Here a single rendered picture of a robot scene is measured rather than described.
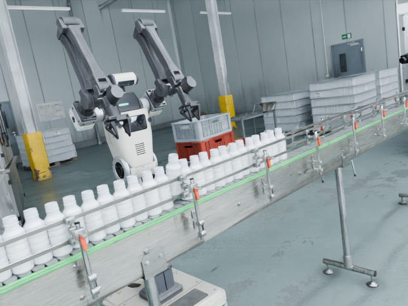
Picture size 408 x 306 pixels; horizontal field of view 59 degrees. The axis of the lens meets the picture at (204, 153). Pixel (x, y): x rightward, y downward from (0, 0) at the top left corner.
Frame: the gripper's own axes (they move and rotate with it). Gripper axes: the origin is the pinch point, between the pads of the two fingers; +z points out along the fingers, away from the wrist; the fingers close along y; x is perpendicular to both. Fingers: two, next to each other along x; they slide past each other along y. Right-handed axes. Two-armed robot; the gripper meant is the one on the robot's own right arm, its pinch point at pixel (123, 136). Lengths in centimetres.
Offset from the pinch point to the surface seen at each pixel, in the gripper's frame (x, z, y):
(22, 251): -23, 34, -59
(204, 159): -24.6, 25.9, 16.4
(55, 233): -23, 32, -49
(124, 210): -23.0, 33.4, -25.1
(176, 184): -23.7, 31.4, -0.9
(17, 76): 624, -388, 189
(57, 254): -20, 38, -49
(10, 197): 331, -62, 23
